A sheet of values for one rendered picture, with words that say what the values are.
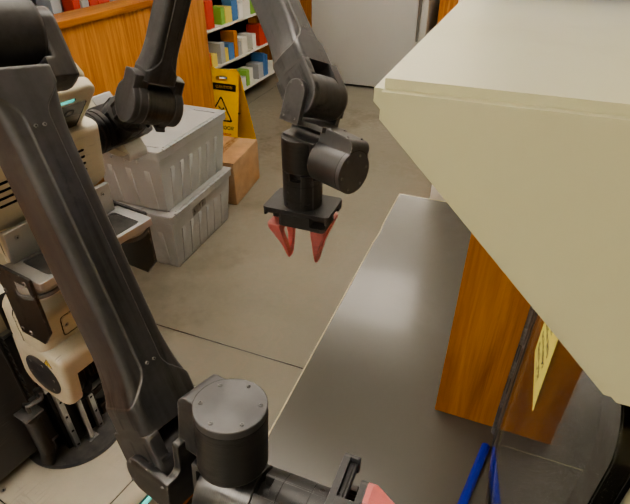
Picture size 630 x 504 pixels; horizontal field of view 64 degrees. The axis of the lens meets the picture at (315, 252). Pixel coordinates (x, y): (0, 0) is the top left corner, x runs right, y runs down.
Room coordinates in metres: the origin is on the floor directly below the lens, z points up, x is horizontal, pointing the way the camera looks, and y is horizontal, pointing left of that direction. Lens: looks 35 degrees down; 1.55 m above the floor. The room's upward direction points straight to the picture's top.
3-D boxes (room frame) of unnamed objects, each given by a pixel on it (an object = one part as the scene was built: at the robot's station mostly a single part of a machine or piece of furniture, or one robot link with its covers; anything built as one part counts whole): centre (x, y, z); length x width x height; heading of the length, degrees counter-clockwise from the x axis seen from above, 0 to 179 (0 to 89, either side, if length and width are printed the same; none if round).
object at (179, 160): (2.41, 0.76, 0.49); 0.60 x 0.42 x 0.33; 158
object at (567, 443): (0.25, -0.17, 1.19); 0.30 x 0.01 x 0.40; 158
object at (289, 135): (0.65, 0.01, 1.27); 0.07 x 0.06 x 0.07; 44
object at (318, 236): (0.65, 0.01, 1.14); 0.07 x 0.07 x 0.09; 69
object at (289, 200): (0.65, 0.02, 1.21); 0.10 x 0.07 x 0.07; 69
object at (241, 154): (2.99, 0.58, 0.14); 0.41 x 0.32 x 0.28; 164
